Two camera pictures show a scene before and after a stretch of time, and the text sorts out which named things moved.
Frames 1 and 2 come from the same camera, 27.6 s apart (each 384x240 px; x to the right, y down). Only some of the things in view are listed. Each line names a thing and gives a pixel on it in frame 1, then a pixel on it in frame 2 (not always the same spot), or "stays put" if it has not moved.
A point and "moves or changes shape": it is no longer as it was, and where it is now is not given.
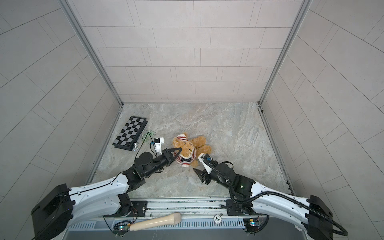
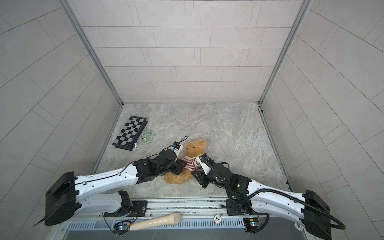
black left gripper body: [163, 160] -> [176, 169]
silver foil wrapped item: [135, 146] stays put
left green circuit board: [121, 228] stays put
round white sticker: [217, 218] stays put
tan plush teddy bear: [198, 143] moves or changes shape
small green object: [149, 134] stays put
